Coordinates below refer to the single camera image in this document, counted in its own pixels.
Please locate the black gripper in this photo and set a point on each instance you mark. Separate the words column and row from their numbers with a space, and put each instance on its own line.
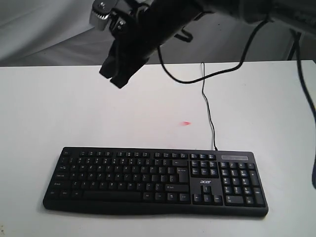
column 141, row 31

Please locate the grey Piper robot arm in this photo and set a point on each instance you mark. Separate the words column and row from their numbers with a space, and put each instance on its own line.
column 299, row 15

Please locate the black acer keyboard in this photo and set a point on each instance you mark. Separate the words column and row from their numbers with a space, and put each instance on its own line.
column 134, row 181

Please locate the red mark on table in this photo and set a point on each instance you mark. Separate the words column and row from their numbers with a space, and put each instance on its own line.
column 185, row 123

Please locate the grey backdrop cloth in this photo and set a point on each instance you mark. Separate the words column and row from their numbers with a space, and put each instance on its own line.
column 58, row 33

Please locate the black tripod stand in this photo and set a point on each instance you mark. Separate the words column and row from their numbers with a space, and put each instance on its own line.
column 296, row 38

